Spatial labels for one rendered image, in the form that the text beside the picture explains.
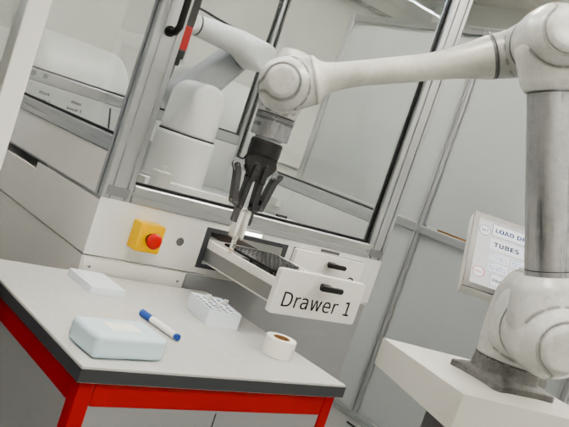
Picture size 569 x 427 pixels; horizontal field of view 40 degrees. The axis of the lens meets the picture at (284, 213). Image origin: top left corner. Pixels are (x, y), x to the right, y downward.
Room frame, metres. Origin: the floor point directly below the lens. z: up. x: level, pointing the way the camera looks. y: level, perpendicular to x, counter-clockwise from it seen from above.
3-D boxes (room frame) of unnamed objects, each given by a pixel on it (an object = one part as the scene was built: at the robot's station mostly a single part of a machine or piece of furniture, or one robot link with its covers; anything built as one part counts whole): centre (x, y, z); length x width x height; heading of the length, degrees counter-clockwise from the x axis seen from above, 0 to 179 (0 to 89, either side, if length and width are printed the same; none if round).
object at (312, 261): (2.34, -0.18, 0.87); 0.29 x 0.02 x 0.11; 130
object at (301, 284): (1.89, -0.14, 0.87); 0.29 x 0.02 x 0.11; 130
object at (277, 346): (1.68, -0.08, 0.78); 0.07 x 0.07 x 0.04
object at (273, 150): (1.78, 0.09, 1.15); 0.08 x 0.07 x 0.09; 120
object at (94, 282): (1.74, 0.35, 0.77); 0.13 x 0.09 x 0.02; 41
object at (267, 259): (2.05, -0.01, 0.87); 0.22 x 0.18 x 0.06; 40
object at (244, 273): (2.05, -0.01, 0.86); 0.40 x 0.26 x 0.06; 40
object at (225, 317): (1.80, 0.08, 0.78); 0.12 x 0.08 x 0.04; 30
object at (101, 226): (2.53, 0.35, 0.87); 1.02 x 0.95 x 0.14; 130
